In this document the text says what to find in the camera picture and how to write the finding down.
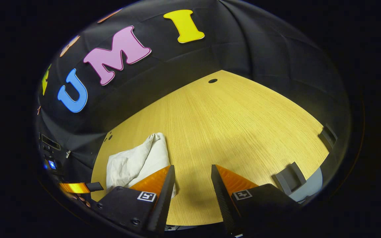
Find white jeans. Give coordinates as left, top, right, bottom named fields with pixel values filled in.
left=106, top=132, right=178, bottom=199

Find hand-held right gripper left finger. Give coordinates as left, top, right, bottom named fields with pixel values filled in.
left=91, top=165, right=176, bottom=234

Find black table clamp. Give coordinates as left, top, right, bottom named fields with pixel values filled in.
left=318, top=124, right=338, bottom=152
left=273, top=161, right=307, bottom=196

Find black backdrop cloth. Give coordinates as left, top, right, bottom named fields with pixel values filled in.
left=35, top=0, right=352, bottom=176

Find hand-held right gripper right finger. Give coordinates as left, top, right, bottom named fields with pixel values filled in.
left=210, top=164, right=301, bottom=236

